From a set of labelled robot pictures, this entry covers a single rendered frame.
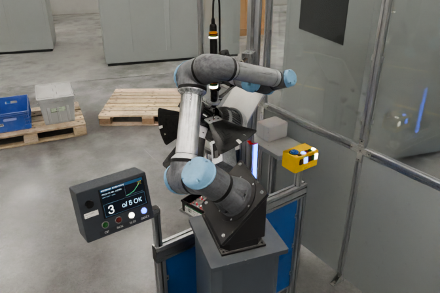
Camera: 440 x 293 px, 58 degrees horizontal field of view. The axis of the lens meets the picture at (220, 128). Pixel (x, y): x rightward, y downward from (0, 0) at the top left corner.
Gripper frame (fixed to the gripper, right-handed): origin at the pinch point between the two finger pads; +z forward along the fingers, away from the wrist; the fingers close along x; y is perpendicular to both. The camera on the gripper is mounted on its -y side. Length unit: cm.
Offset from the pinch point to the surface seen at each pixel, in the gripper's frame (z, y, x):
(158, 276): -41, 78, -56
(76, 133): 273, 146, -9
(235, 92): 19.5, 28.3, 30.4
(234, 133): -21.2, 31.6, -0.1
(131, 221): -47, 39, -67
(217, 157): -12, 48, -4
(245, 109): 4.0, 33.3, 26.1
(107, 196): -44, 27, -73
